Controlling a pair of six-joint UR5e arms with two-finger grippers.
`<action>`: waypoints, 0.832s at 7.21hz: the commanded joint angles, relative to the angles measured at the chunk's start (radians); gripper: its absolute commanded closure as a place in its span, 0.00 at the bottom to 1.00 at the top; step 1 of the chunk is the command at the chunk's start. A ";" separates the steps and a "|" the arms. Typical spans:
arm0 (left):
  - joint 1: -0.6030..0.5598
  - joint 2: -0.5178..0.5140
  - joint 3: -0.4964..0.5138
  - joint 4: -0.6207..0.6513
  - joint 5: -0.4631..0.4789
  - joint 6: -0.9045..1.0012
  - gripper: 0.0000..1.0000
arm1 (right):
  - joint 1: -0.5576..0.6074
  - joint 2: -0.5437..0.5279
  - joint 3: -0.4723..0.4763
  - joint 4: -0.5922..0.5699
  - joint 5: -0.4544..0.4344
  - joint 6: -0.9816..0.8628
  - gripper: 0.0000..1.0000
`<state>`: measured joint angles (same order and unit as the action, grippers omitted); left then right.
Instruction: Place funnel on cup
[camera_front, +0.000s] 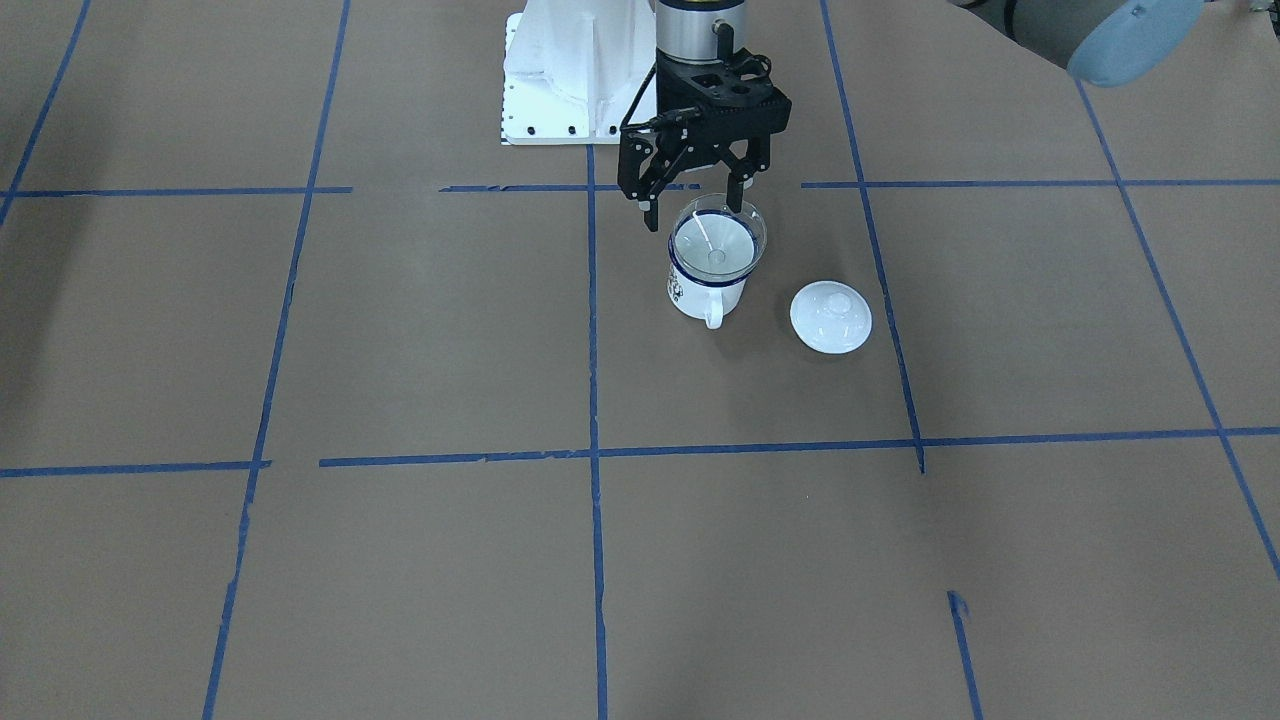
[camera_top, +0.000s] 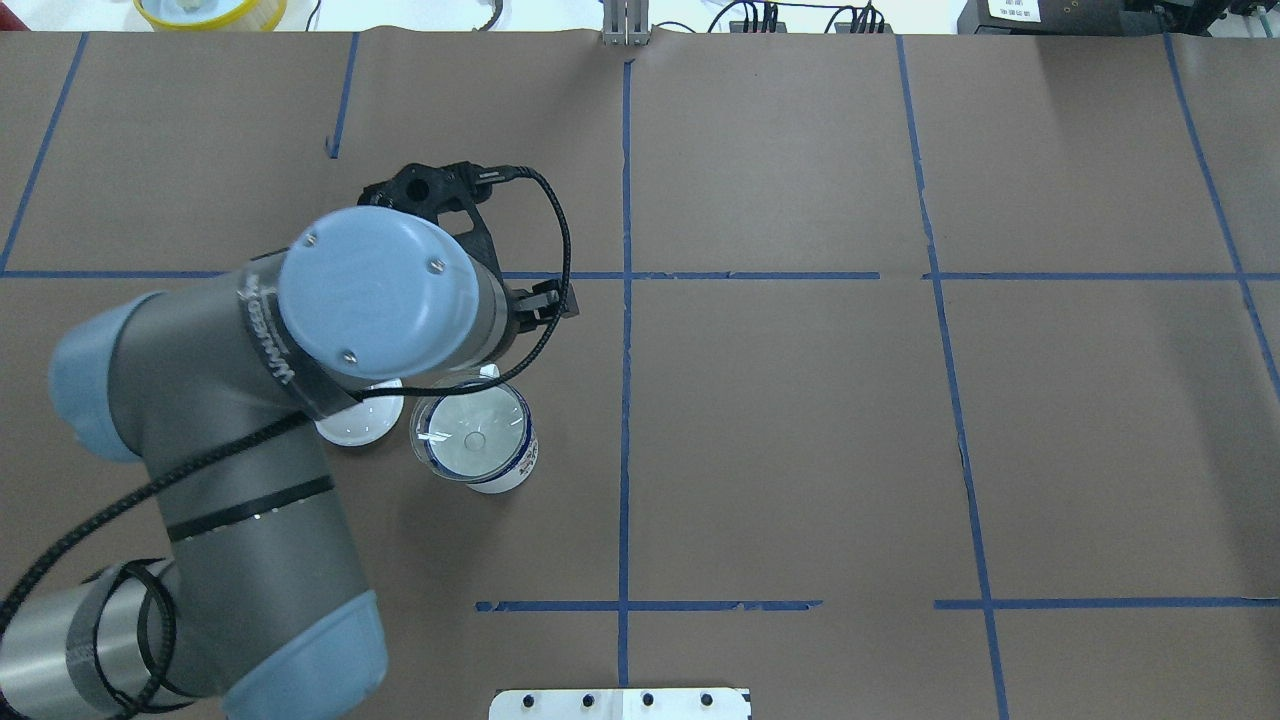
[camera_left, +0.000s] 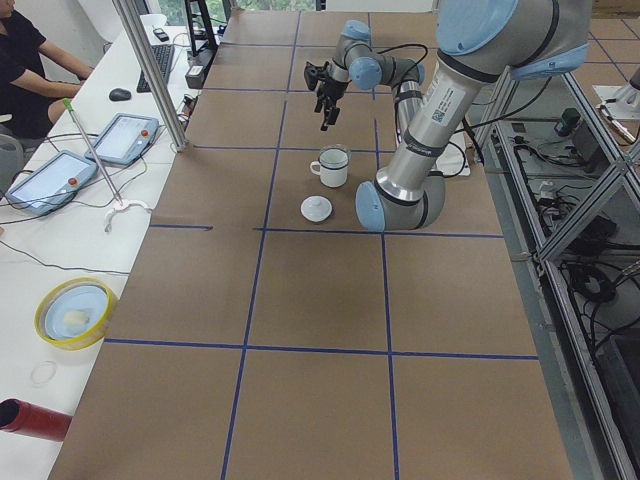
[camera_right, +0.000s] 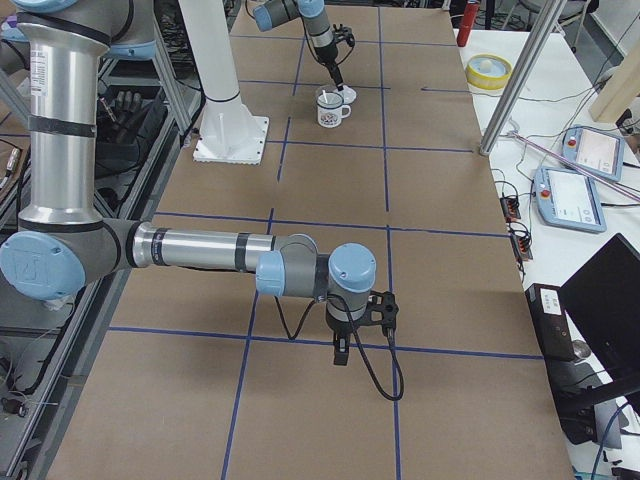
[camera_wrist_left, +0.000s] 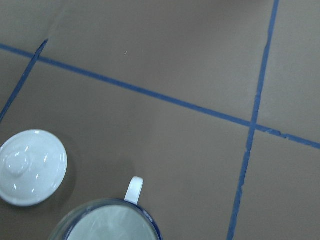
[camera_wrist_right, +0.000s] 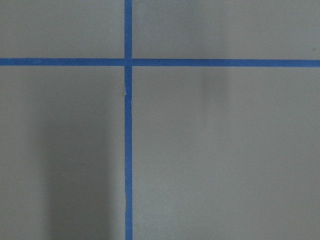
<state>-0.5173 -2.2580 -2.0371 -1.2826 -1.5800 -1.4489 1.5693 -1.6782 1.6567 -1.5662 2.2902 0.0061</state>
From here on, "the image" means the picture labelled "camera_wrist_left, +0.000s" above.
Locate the white cup lid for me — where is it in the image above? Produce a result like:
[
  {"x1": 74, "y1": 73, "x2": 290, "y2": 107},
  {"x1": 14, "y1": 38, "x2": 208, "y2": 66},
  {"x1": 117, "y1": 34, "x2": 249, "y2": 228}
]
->
[{"x1": 0, "y1": 129, "x2": 68, "y2": 207}]

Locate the white enamel cup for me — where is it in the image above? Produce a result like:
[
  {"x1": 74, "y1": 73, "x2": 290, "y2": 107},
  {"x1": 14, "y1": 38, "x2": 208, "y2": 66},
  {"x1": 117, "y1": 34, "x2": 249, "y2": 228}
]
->
[{"x1": 62, "y1": 176, "x2": 162, "y2": 240}]

